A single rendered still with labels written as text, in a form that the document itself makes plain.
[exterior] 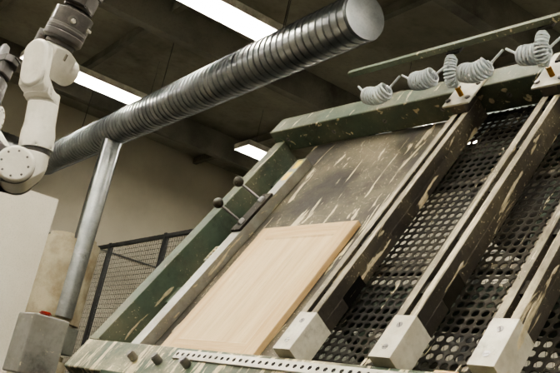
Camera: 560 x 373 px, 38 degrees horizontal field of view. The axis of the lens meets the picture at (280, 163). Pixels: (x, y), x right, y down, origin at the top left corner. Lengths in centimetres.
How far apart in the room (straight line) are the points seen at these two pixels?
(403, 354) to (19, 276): 460
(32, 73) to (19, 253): 437
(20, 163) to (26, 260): 442
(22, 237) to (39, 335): 357
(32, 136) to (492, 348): 102
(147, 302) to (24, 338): 46
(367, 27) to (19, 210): 279
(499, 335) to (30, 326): 147
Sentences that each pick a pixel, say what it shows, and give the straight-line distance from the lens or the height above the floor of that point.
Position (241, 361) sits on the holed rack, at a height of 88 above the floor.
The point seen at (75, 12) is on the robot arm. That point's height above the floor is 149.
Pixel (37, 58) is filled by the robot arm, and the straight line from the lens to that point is 183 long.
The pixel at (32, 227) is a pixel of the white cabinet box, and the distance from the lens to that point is 618.
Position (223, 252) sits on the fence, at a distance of 273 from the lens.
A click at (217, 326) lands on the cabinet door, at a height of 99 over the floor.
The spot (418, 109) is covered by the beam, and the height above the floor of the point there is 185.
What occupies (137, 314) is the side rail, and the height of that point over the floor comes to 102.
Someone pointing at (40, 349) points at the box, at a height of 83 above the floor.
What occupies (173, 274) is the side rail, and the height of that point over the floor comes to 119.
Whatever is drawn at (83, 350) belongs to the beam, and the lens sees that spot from 276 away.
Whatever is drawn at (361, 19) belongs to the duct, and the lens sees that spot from 529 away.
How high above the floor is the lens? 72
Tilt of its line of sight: 18 degrees up
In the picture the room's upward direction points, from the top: 12 degrees clockwise
